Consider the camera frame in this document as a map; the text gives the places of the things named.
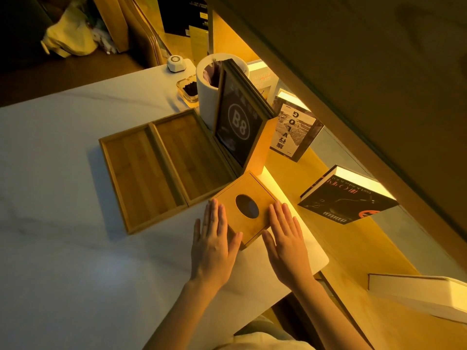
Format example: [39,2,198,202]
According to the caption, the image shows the person's right forearm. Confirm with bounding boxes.
[292,278,373,350]

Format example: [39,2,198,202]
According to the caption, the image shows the wooden chair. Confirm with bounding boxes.
[91,0,165,68]

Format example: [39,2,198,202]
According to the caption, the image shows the person's left hand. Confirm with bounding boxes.
[190,198,243,289]

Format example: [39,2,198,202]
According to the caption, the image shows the black sign in wooden frame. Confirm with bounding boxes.
[212,58,278,178]

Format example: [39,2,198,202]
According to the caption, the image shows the wide bamboo tray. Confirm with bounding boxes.
[150,108,238,207]

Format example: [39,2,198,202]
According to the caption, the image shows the thick white book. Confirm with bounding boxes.
[368,273,467,325]

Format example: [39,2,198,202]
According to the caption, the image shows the wooden wall shelf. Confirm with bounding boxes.
[203,0,467,264]

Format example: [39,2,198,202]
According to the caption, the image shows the white cylindrical bin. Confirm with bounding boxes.
[196,52,250,132]

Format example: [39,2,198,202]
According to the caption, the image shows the wooden tissue box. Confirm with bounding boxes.
[211,171,278,251]

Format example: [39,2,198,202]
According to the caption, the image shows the black cardboard box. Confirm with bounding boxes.
[156,0,209,37]

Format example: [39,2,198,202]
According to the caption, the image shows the yellow cloth bag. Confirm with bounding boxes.
[40,5,99,58]

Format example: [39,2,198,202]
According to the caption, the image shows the book with photo cover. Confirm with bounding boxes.
[269,88,325,163]

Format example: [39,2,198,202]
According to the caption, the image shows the person's light trousers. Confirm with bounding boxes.
[215,316,315,350]

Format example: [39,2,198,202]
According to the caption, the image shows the dark bin liner bag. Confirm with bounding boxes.
[202,60,224,88]

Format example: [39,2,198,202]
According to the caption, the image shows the glass ashtray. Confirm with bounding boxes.
[176,74,200,108]

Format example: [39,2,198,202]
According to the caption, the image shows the person's right hand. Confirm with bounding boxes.
[261,200,315,290]

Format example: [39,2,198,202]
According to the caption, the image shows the white call button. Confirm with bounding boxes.
[167,55,187,73]

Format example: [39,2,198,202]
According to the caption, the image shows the black paperback book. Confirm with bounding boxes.
[298,164,400,226]

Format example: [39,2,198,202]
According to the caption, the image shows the white hardcover book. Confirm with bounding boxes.
[247,60,280,103]

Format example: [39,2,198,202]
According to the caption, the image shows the narrow bamboo tray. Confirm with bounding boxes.
[99,123,189,235]

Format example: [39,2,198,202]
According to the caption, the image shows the person's left forearm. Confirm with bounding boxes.
[143,279,221,350]

